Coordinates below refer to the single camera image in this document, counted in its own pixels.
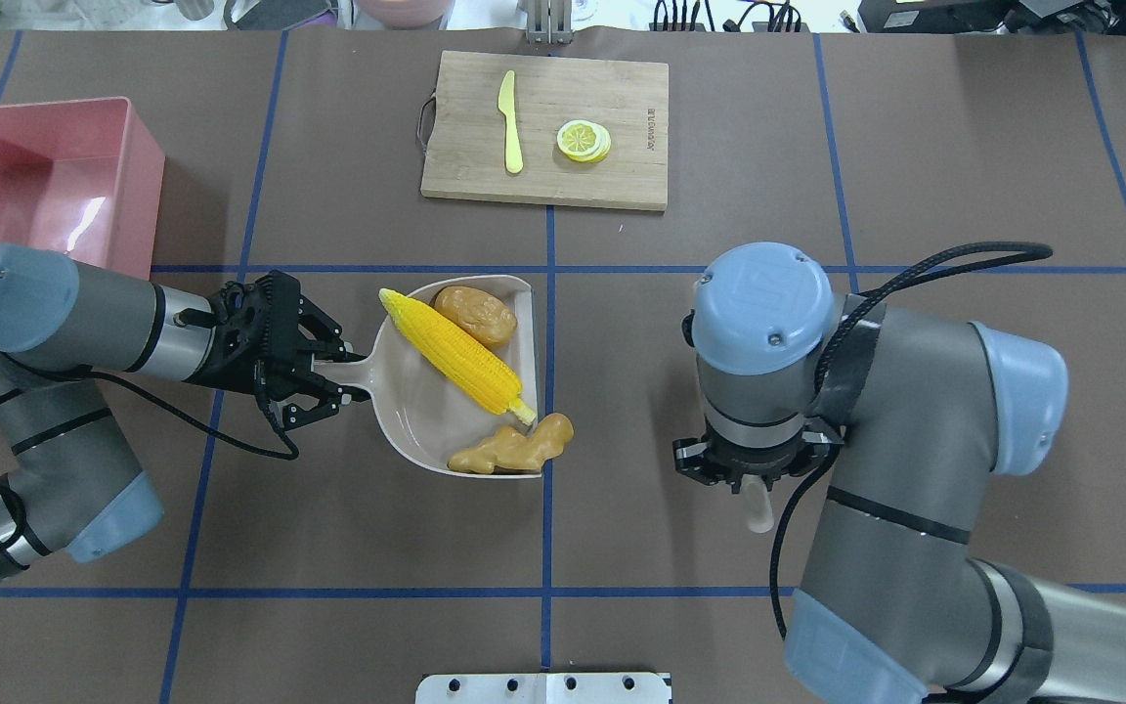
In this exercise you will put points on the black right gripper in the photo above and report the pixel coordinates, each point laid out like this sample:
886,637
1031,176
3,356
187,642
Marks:
692,462

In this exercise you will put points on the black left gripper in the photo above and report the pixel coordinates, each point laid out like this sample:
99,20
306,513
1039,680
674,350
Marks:
231,364

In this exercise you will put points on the beige hand brush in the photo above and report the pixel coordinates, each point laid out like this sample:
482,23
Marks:
757,508

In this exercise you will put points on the beige plastic dustpan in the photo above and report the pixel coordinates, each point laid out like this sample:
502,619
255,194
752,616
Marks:
424,416

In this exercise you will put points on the yellow toy corn cob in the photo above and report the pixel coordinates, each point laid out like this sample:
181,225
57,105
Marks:
458,356

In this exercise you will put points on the brown toy potato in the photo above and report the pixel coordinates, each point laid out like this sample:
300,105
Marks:
478,313

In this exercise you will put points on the tan toy ginger root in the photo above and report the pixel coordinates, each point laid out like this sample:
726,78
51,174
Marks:
510,452

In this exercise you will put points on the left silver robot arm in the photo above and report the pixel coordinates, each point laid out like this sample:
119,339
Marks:
77,485

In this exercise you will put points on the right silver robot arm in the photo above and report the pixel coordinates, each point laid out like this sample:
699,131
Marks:
908,417

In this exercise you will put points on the pink plastic bin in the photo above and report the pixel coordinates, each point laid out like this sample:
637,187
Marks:
83,178

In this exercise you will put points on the yellow plastic knife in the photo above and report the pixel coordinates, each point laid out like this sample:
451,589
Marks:
507,106

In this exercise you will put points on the yellow lemon slices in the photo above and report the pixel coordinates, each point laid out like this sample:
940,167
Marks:
583,141

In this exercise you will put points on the pink bowl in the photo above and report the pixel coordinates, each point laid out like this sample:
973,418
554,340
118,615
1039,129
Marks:
405,14

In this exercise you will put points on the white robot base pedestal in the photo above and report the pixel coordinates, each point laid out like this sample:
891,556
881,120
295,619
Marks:
584,687

